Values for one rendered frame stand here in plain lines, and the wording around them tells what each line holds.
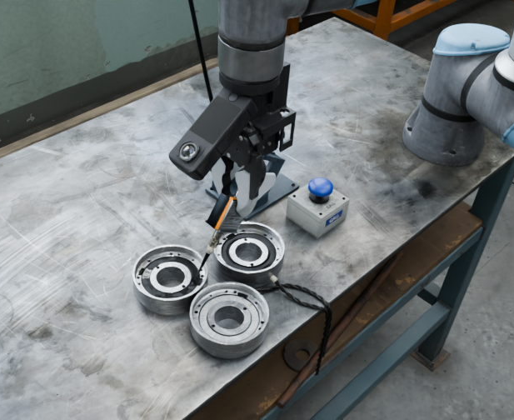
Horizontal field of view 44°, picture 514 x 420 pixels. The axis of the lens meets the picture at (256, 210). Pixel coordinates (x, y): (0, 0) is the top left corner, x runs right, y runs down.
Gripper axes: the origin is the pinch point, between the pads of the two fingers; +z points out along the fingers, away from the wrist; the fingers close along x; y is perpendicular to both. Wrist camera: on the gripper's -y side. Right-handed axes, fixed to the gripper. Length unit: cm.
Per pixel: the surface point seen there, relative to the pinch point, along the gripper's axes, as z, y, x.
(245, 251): 12.1, 4.1, 0.8
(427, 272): 39, 47, -11
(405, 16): 66, 197, 93
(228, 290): 10.2, -4.3, -4.3
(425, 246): 38, 52, -7
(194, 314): 10.2, -10.5, -4.4
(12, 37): 54, 46, 160
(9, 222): 13.1, -18.3, 30.7
